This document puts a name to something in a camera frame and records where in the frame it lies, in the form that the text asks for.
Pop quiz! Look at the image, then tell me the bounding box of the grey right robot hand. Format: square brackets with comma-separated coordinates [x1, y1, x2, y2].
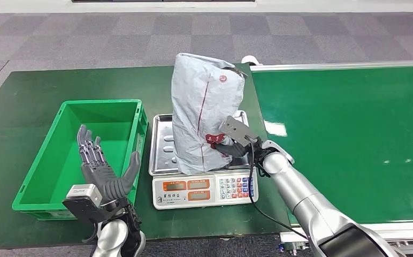
[215, 136, 264, 160]

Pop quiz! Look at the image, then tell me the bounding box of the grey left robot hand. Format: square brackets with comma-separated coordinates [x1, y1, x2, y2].
[76, 124, 142, 207]

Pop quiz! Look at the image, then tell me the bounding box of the grey package with red print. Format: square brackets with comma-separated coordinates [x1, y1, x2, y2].
[171, 53, 246, 175]

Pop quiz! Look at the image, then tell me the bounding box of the green conveyor belt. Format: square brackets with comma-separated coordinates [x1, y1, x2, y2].
[241, 55, 413, 257]

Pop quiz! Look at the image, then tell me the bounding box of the green plastic crate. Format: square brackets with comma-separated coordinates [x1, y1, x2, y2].
[11, 99, 149, 221]

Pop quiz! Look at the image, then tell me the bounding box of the white scale with steel tray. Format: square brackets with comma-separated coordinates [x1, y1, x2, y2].
[148, 110, 259, 210]

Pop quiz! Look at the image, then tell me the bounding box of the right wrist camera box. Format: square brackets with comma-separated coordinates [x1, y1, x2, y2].
[219, 115, 258, 147]

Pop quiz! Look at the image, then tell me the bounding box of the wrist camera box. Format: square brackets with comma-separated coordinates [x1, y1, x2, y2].
[62, 184, 104, 224]
[219, 115, 258, 147]

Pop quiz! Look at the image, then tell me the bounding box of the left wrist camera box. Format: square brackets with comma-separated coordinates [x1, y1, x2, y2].
[62, 184, 104, 224]

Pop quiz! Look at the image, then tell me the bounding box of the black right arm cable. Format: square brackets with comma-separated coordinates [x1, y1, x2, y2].
[247, 141, 308, 241]

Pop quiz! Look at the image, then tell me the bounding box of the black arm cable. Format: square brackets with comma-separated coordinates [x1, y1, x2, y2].
[247, 141, 308, 241]
[82, 220, 100, 244]

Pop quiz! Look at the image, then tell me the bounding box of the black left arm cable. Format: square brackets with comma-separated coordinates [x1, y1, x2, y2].
[82, 220, 100, 244]

